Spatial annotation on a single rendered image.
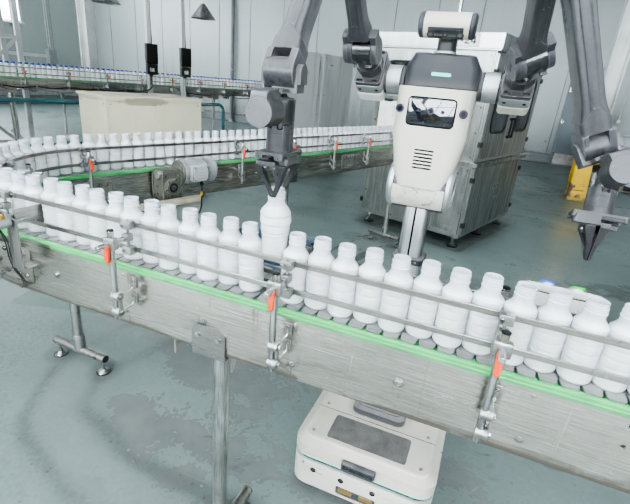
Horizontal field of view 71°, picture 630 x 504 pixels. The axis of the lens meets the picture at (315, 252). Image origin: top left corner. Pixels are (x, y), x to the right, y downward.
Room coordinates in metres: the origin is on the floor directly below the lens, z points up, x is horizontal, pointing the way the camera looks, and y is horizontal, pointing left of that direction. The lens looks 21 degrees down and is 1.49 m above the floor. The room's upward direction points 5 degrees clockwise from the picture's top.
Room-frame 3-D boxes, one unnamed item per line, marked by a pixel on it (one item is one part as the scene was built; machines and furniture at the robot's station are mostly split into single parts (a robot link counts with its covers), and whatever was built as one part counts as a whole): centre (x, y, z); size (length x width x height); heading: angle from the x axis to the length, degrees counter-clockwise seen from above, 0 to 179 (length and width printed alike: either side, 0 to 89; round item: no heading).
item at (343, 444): (1.47, -0.34, 0.24); 0.68 x 0.53 x 0.41; 159
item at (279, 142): (0.95, 0.10, 1.36); 0.10 x 0.07 x 0.07; 160
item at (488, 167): (5.19, -1.42, 1.00); 1.60 x 1.30 x 2.00; 141
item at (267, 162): (0.94, 0.10, 1.29); 0.07 x 0.07 x 0.09; 69
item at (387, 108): (4.84, -0.62, 1.22); 0.23 x 0.04 x 0.32; 51
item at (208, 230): (1.00, 0.26, 1.08); 0.06 x 0.06 x 0.17
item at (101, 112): (4.92, 2.00, 0.59); 1.10 x 0.62 x 1.18; 141
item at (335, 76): (7.97, 0.07, 0.96); 0.82 x 0.50 x 1.91; 141
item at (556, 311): (0.74, -0.46, 1.08); 0.06 x 0.06 x 0.17
